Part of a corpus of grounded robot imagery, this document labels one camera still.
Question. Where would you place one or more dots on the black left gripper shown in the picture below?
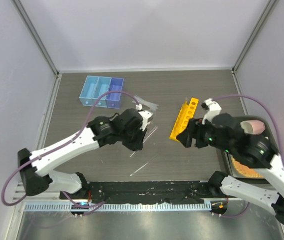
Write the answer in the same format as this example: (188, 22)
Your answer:
(138, 145)

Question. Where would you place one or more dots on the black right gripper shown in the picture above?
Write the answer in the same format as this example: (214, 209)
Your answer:
(194, 131)

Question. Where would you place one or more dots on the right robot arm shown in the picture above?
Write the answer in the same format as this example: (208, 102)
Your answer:
(254, 151)

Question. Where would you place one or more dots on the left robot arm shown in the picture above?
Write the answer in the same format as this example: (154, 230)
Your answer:
(39, 174)

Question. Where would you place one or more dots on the clear plastic pipettes bundle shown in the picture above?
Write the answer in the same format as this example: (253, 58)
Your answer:
(151, 106)

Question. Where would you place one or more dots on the yellow test tube rack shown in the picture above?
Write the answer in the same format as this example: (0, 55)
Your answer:
(186, 112)

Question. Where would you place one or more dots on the dark grey tray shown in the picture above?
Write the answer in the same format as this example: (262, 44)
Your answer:
(227, 157)

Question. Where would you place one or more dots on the blue three-compartment organizer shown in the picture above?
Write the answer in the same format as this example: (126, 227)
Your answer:
(95, 86)

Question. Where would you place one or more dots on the pink paper cup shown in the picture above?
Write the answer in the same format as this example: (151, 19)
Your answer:
(253, 127)

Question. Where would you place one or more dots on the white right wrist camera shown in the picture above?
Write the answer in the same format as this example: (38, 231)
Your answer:
(212, 109)

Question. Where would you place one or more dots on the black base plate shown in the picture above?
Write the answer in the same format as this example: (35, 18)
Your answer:
(148, 192)

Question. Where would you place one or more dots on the white slotted cable duct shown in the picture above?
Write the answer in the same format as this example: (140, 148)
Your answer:
(163, 207)

